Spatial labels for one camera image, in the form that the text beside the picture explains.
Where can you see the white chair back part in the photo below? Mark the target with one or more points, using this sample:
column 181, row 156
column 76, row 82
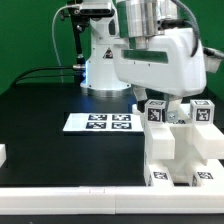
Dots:
column 184, row 140

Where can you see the white block left edge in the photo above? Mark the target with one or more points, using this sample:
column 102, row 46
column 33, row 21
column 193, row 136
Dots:
column 2, row 154

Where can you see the white chair seat part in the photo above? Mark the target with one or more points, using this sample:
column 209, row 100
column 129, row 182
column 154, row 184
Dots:
column 180, row 171

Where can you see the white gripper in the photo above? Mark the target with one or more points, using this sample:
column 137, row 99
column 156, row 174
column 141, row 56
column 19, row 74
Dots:
column 166, row 66

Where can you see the white frame wall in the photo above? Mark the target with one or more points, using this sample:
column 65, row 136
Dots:
column 111, row 200

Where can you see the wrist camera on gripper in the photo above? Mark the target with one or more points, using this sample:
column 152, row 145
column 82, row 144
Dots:
column 213, row 59

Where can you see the small white tagged cube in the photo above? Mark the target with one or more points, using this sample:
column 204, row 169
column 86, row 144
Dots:
column 155, row 110

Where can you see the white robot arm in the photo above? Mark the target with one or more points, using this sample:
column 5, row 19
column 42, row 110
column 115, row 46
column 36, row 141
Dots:
column 143, row 44

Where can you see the printed marker sheet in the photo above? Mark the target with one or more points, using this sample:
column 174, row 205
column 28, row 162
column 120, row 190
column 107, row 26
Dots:
column 108, row 122

